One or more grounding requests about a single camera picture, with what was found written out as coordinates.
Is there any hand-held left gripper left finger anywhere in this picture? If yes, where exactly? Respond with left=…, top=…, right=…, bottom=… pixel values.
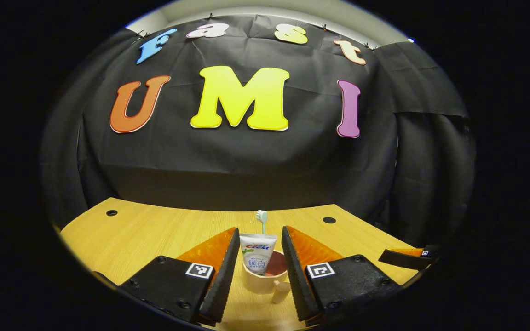
left=118, top=227, right=241, bottom=328

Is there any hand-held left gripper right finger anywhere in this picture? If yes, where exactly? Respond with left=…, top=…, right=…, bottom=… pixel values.
left=282, top=225, right=403, bottom=327

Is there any white toothpaste tube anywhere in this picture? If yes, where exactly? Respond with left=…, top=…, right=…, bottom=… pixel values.
left=239, top=233, right=278, bottom=275

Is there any wooden desktop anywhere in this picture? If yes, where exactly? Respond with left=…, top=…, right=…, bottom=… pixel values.
left=60, top=198, right=420, bottom=331

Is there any beige cup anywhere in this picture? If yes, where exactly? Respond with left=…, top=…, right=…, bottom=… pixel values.
left=242, top=251, right=292, bottom=304

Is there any black backdrop cloth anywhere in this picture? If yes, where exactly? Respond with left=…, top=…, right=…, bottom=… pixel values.
left=40, top=14, right=477, bottom=249

